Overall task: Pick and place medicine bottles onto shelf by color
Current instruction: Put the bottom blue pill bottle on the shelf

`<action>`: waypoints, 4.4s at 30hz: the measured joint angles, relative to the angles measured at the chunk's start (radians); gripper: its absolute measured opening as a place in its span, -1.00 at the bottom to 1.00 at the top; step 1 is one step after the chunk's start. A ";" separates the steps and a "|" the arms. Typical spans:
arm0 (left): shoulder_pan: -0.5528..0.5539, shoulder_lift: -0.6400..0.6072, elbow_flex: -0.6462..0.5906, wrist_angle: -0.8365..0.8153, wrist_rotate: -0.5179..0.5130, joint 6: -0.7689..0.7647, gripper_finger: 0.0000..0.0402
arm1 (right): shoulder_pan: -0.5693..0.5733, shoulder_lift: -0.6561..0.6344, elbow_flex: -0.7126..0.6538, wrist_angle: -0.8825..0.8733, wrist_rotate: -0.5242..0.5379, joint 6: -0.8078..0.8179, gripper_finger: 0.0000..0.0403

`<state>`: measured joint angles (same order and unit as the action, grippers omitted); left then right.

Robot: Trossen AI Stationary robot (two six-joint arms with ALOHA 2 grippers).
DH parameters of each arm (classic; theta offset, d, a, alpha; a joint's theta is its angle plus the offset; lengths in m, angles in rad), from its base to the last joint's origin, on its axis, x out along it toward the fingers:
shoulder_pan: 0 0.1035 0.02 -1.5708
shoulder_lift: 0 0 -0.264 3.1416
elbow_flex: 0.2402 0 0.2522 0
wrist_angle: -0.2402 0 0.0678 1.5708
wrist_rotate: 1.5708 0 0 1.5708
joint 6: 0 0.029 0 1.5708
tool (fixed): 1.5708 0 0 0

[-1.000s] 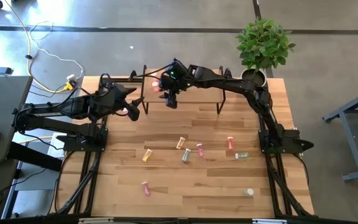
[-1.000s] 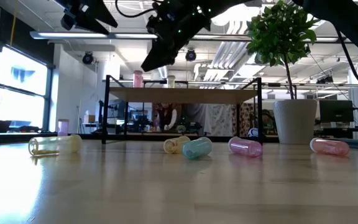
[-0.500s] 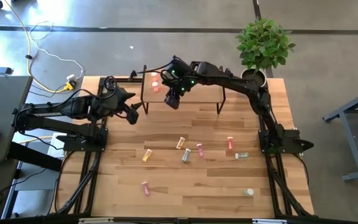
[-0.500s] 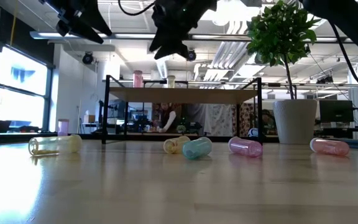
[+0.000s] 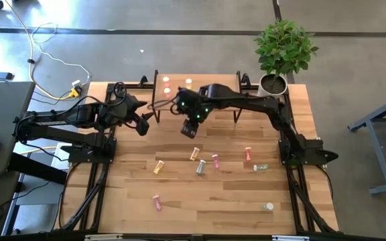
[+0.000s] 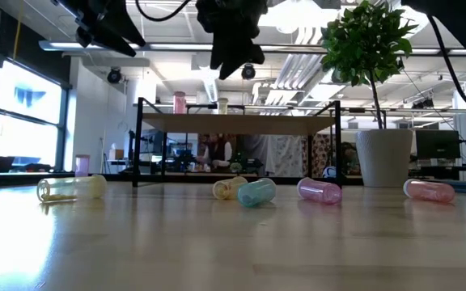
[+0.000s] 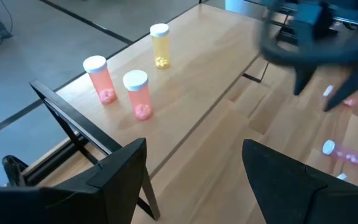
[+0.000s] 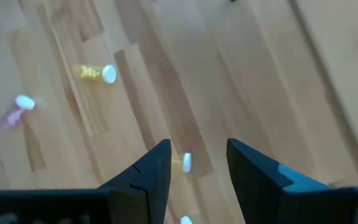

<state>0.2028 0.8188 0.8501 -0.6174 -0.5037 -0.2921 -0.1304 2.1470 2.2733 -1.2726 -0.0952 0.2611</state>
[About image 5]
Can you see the white plant pot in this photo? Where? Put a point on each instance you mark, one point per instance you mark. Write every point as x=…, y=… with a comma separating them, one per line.
x=266, y=93

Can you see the black aluminium table frame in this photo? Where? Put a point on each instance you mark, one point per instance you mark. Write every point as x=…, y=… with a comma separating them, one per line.
x=139, y=86

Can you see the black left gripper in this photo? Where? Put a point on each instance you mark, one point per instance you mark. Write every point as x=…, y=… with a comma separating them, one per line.
x=122, y=112

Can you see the blue-grey metal table frame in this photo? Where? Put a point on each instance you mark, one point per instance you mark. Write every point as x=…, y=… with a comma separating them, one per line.
x=379, y=157

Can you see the yellow pill bottle white cap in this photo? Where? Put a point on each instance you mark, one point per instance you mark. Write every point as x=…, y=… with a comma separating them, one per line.
x=194, y=154
x=158, y=167
x=188, y=83

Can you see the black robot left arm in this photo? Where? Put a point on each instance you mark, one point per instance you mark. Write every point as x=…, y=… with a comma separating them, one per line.
x=79, y=115

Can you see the teal pill bottle white cap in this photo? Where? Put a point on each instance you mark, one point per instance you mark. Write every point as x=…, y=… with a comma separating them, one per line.
x=268, y=206
x=260, y=167
x=201, y=167

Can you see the red pill bottle white cap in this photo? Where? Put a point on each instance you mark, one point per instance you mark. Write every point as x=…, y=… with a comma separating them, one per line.
x=248, y=154
x=167, y=92
x=165, y=80

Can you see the grey desk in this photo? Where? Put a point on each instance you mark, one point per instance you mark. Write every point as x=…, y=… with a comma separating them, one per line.
x=2, y=110

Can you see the wooden shelf black metal frame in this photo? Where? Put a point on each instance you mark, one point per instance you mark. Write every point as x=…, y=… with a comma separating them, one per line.
x=161, y=103

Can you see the purple pill bottle white cap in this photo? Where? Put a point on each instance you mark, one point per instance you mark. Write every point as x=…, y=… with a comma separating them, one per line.
x=157, y=203
x=215, y=161

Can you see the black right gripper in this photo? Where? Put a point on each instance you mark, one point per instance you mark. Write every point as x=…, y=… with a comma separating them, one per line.
x=193, y=124

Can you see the white flat box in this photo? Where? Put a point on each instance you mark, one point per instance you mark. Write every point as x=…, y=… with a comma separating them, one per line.
x=57, y=159

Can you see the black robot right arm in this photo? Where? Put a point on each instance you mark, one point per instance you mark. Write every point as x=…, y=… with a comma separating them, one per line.
x=246, y=100

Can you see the silver metal bracket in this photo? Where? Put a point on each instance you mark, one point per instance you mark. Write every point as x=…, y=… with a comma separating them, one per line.
x=290, y=238
x=102, y=237

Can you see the black desk crossbar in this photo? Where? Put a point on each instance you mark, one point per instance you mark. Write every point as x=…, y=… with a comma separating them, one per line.
x=35, y=167

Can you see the green leafy plant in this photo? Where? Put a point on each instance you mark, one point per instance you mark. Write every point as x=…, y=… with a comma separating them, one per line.
x=283, y=47

